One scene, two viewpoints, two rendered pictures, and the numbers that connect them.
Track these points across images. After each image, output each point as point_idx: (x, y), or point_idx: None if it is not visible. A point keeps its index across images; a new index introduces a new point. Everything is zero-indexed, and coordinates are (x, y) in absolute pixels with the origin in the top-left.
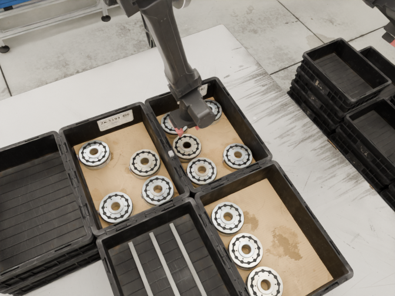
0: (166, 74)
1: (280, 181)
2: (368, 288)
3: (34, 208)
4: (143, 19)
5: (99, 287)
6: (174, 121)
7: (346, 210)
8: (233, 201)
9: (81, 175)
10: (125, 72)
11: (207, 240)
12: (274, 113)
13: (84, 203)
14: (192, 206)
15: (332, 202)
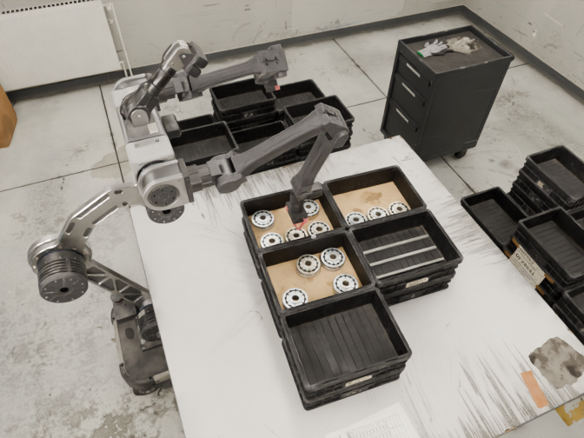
0: (306, 184)
1: (335, 185)
2: None
3: (340, 346)
4: (89, 279)
5: None
6: (301, 218)
7: (339, 172)
8: None
9: None
10: (174, 297)
11: (374, 229)
12: (252, 191)
13: (351, 291)
14: (355, 229)
15: (333, 177)
